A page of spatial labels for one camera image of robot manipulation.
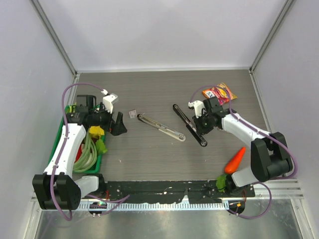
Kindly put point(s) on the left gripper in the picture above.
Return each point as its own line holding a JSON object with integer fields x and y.
{"x": 116, "y": 128}

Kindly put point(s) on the orange toy carrot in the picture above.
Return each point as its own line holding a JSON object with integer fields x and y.
{"x": 234, "y": 163}

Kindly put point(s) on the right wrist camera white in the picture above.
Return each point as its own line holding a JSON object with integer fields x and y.
{"x": 198, "y": 106}

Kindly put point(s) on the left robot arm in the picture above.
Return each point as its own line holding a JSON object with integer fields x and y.
{"x": 55, "y": 186}

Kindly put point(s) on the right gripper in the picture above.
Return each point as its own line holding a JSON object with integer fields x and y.
{"x": 201, "y": 128}

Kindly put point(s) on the red toy chili pepper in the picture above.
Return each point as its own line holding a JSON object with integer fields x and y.
{"x": 79, "y": 153}

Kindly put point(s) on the green plastic tray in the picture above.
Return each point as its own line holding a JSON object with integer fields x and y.
{"x": 89, "y": 161}

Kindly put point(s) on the green toy leaf sprig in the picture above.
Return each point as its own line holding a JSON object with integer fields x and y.
{"x": 100, "y": 146}

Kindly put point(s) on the white slotted cable duct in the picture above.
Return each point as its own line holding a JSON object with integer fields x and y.
{"x": 183, "y": 206}

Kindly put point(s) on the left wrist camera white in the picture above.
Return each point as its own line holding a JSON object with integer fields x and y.
{"x": 109, "y": 100}

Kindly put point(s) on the yellow white toy cabbage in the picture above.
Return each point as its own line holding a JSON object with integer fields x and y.
{"x": 96, "y": 132}

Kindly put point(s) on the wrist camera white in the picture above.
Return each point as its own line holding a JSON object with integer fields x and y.
{"x": 198, "y": 106}
{"x": 109, "y": 100}

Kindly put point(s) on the red white staple box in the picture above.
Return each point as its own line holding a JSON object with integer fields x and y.
{"x": 133, "y": 114}

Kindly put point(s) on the orange candy bag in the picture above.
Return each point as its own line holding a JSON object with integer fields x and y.
{"x": 222, "y": 93}

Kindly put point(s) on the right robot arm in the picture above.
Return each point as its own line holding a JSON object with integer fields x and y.
{"x": 269, "y": 154}

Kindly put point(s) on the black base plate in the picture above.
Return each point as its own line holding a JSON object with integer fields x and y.
{"x": 170, "y": 192}

